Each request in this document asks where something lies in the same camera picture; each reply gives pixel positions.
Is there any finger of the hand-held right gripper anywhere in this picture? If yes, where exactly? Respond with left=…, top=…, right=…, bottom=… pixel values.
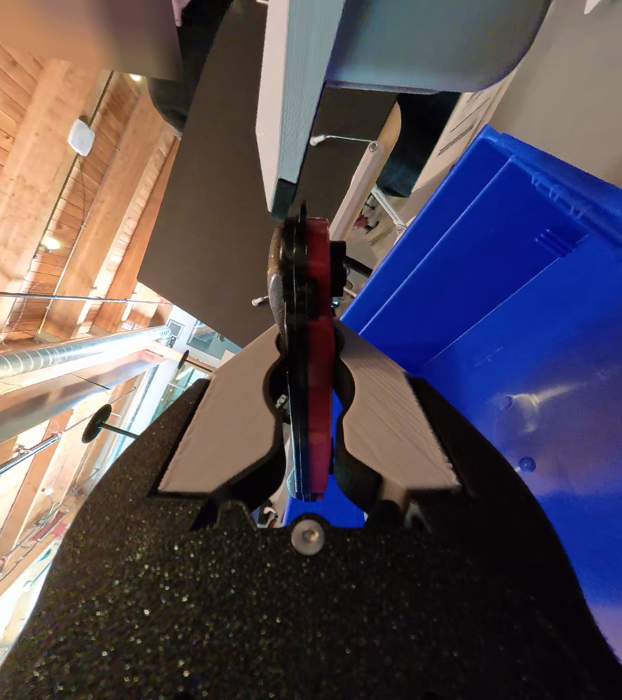
left=256, top=0, right=552, bottom=222

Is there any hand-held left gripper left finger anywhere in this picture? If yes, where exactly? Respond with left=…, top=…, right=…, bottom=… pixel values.
left=158, top=325, right=290, bottom=498

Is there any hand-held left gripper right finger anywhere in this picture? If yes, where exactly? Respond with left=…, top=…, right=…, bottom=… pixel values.
left=334, top=323, right=462, bottom=514

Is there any red handheld game toy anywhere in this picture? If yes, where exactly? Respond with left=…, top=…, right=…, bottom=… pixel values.
left=267, top=199, right=348, bottom=501

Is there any blue plastic bin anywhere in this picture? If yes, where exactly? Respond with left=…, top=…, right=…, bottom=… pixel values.
left=284, top=125, right=622, bottom=700

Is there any black floor lamp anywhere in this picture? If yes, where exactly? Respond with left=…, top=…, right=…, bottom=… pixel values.
left=176, top=350, right=216, bottom=374
left=81, top=405, right=139, bottom=443

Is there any white laptop stand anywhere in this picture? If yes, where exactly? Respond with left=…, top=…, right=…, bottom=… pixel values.
left=330, top=104, right=416, bottom=241

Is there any large black board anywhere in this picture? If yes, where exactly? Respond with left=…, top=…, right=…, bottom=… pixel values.
left=139, top=0, right=402, bottom=345

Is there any paper sheet in plastic sleeve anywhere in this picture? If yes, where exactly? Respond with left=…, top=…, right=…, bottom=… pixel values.
left=415, top=90, right=509, bottom=192

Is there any white ceiling access point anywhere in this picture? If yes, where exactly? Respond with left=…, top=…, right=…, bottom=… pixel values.
left=69, top=117, right=96, bottom=157

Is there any silver ventilation duct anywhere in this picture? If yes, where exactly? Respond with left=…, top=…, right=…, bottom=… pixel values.
left=0, top=325, right=173, bottom=390

